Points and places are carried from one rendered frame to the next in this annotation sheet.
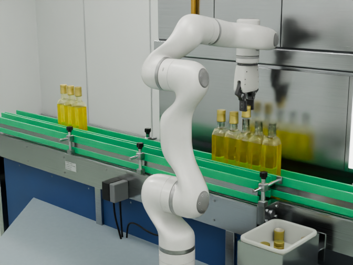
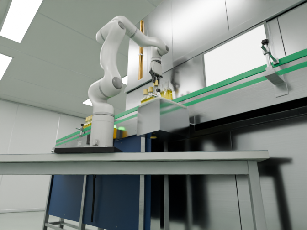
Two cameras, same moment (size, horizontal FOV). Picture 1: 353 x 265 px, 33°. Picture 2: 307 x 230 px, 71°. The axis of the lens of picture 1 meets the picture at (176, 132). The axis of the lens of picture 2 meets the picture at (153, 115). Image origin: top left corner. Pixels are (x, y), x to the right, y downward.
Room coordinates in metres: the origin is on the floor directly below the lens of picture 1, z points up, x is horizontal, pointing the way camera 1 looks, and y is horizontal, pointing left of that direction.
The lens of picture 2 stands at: (0.70, -0.38, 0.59)
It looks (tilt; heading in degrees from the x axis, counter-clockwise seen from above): 19 degrees up; 5
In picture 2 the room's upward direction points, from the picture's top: straight up
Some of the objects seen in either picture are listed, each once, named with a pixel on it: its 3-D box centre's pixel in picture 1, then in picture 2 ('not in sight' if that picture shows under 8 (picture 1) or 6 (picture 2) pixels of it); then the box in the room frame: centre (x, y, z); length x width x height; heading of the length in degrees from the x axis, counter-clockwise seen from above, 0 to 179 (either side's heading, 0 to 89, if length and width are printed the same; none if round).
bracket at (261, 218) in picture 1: (268, 212); not in sight; (1.95, -0.32, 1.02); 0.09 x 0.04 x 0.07; 138
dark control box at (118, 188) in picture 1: (115, 190); (93, 139); (2.36, 0.26, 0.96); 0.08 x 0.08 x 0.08; 48
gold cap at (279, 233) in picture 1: (279, 235); not in sight; (1.88, -0.35, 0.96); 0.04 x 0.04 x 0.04
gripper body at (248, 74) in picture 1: (247, 76); (156, 68); (2.15, -0.26, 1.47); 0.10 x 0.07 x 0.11; 138
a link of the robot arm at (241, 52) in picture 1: (249, 37); (156, 52); (2.15, -0.26, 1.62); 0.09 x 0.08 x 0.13; 54
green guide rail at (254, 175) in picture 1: (107, 145); not in sight; (2.60, 0.31, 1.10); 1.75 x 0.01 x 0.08; 48
